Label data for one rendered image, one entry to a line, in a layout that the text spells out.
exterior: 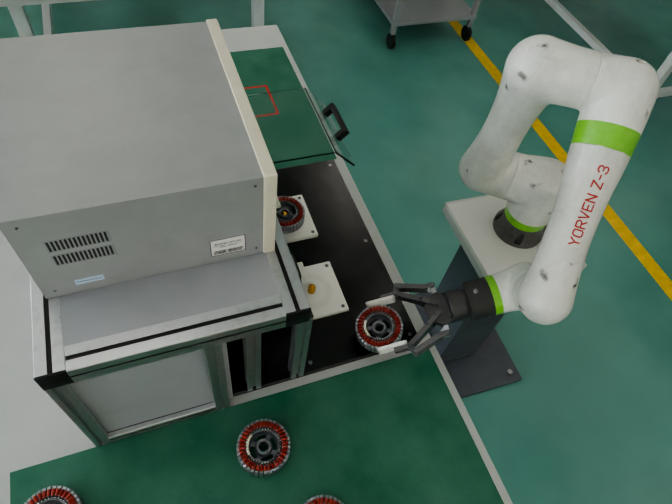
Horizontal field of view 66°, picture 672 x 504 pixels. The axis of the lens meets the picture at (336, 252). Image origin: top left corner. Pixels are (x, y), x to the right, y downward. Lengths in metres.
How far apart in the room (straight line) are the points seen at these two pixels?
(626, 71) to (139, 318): 0.97
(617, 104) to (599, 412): 1.53
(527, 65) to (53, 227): 0.86
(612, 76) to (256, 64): 1.27
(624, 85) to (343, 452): 0.92
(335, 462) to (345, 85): 2.44
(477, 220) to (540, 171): 0.26
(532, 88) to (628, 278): 1.85
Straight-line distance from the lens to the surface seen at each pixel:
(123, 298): 0.95
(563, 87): 1.11
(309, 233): 1.42
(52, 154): 0.90
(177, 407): 1.18
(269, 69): 2.00
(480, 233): 1.57
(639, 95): 1.13
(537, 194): 1.44
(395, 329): 1.23
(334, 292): 1.32
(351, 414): 1.23
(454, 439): 1.27
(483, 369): 2.23
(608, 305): 2.69
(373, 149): 2.85
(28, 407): 1.33
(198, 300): 0.92
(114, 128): 0.91
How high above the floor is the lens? 1.91
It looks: 54 degrees down
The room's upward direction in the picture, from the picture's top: 11 degrees clockwise
